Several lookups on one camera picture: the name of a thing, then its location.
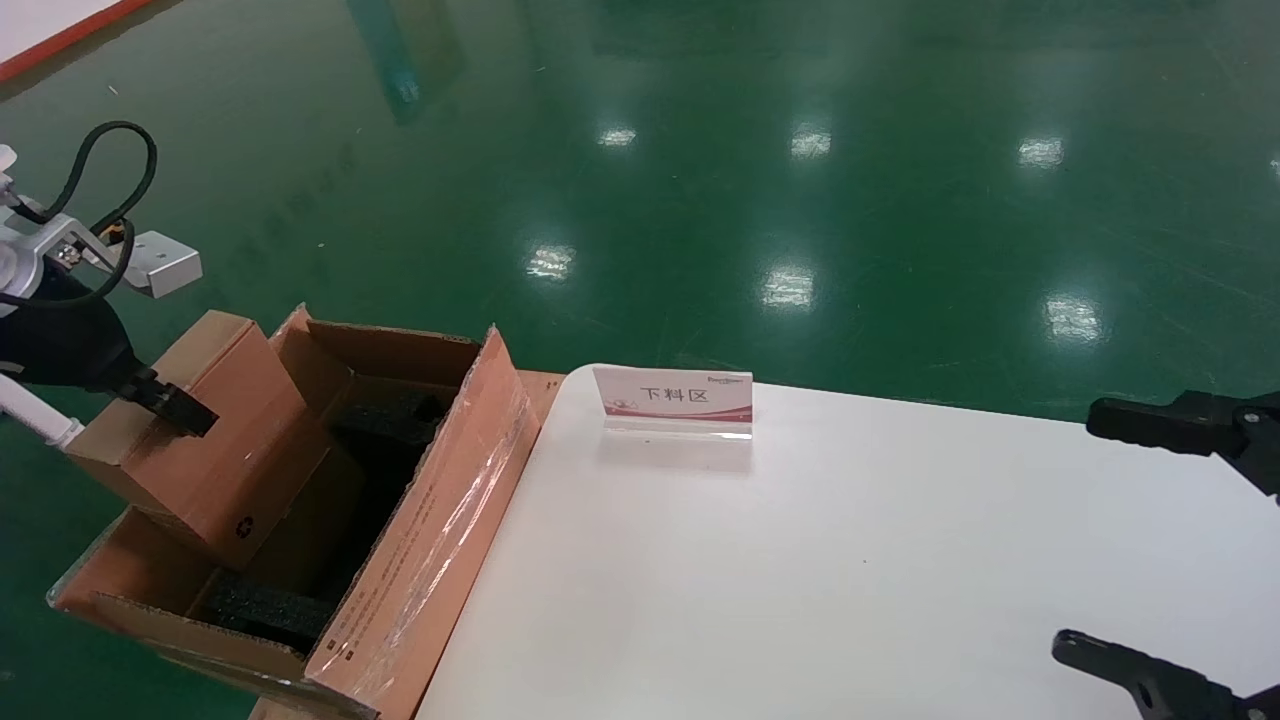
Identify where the large open cardboard box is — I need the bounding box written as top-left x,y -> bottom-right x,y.
47,304 -> 567,720

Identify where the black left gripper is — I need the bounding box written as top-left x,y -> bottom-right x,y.
0,272 -> 220,439

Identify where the white table stand post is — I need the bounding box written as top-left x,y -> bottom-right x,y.
0,373 -> 87,453

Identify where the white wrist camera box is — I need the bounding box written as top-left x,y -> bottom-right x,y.
124,231 -> 204,300

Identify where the small cardboard box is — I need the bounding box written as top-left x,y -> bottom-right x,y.
64,309 -> 333,572

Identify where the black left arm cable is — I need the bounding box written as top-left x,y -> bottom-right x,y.
0,121 -> 160,308

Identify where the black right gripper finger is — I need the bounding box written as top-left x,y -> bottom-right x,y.
1051,629 -> 1280,720
1086,389 -> 1280,497

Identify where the acrylic sign with red print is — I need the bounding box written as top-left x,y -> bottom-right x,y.
591,365 -> 755,442

